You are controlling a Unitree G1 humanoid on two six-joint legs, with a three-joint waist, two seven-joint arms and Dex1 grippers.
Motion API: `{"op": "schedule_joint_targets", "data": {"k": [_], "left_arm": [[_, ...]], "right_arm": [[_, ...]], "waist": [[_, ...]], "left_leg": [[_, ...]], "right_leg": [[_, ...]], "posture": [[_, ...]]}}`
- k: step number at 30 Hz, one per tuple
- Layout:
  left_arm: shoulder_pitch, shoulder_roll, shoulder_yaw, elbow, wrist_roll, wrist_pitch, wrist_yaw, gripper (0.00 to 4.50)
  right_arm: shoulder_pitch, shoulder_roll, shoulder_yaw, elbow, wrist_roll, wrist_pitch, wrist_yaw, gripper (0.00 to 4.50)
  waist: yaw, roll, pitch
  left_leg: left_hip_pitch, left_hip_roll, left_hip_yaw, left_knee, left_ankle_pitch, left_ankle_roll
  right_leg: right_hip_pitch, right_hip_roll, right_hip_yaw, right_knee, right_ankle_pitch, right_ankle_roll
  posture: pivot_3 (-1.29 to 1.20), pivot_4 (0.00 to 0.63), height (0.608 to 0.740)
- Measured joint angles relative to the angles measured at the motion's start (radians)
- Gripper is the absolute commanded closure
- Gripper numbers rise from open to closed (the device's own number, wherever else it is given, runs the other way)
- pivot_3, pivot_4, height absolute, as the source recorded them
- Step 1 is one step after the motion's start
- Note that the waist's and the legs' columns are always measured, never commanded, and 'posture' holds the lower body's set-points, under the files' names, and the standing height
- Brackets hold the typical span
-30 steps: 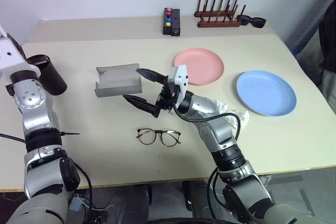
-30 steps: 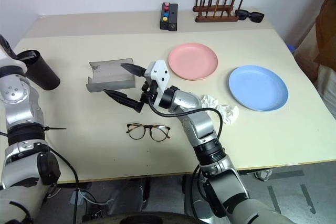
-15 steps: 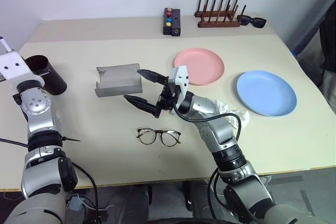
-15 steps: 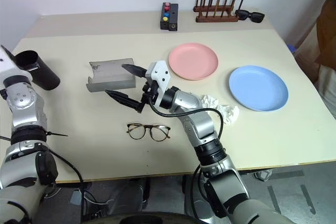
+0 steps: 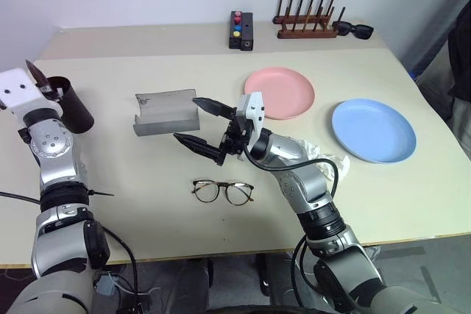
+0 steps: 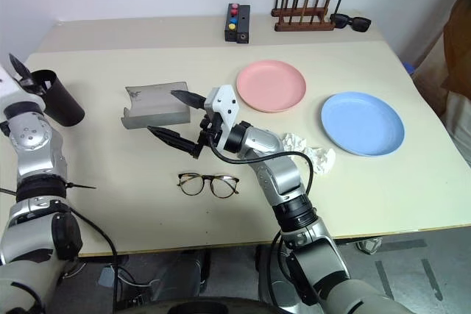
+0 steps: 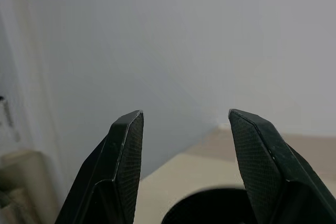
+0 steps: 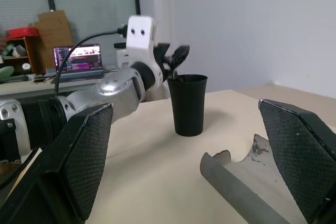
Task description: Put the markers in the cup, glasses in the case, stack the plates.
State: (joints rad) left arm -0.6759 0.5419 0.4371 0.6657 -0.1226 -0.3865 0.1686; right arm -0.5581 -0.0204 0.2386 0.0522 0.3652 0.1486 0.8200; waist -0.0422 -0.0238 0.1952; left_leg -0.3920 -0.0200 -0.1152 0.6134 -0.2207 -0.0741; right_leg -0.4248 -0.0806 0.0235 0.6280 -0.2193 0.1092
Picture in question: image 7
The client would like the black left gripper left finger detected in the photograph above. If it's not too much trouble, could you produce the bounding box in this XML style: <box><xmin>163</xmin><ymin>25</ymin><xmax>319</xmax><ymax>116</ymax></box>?
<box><xmin>54</xmin><ymin>109</ymin><xmax>144</xmax><ymax>224</ymax></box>

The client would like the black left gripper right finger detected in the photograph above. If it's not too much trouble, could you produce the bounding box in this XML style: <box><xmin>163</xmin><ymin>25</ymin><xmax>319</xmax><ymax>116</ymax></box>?
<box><xmin>228</xmin><ymin>108</ymin><xmax>336</xmax><ymax>224</ymax></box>

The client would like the black round cup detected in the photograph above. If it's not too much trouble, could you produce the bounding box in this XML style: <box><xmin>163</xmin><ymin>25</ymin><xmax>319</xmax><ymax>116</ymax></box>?
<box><xmin>161</xmin><ymin>187</ymin><xmax>254</xmax><ymax>224</ymax></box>

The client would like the beige blurred chair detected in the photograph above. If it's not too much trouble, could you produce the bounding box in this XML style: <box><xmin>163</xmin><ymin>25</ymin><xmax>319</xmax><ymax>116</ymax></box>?
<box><xmin>0</xmin><ymin>150</ymin><xmax>57</xmax><ymax>224</ymax></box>

